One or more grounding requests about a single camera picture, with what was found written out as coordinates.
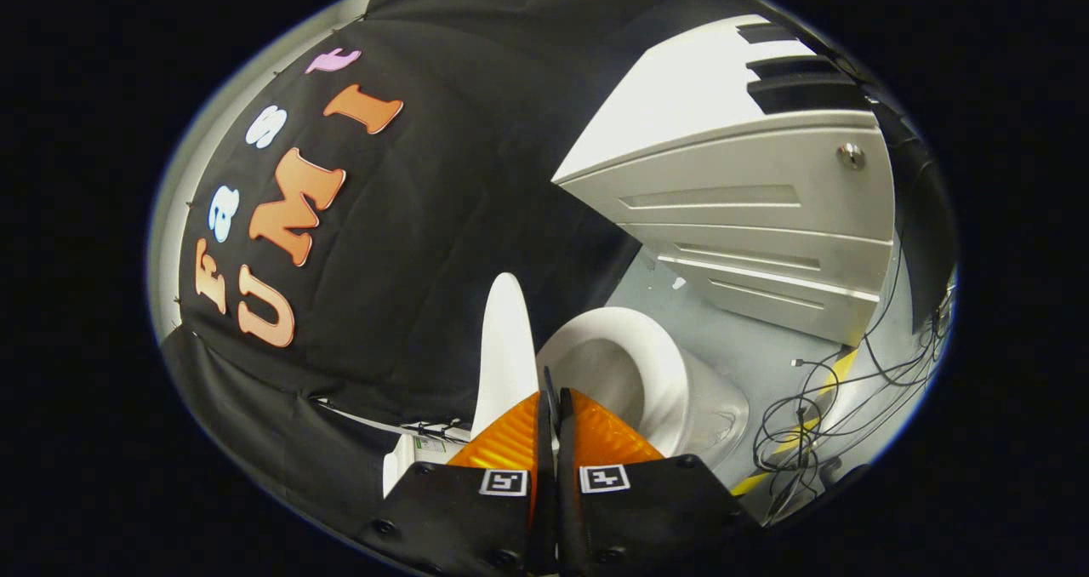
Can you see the white drawer cabinet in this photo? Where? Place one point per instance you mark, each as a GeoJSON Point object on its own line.
{"type": "Point", "coordinates": [749, 211]}

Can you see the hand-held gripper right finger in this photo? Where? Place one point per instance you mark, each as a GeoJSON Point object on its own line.
{"type": "Point", "coordinates": [568, 509]}

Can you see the white toilet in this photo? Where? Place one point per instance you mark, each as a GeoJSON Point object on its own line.
{"type": "Point", "coordinates": [719, 415]}

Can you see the white toilet lid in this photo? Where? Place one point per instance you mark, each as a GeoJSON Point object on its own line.
{"type": "Point", "coordinates": [506, 347]}

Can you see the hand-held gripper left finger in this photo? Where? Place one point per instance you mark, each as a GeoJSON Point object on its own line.
{"type": "Point", "coordinates": [545, 492]}

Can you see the white pole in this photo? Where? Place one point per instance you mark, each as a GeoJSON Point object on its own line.
{"type": "Point", "coordinates": [357, 416]}

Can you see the black backdrop cloth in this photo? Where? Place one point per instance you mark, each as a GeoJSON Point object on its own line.
{"type": "Point", "coordinates": [442, 219]}

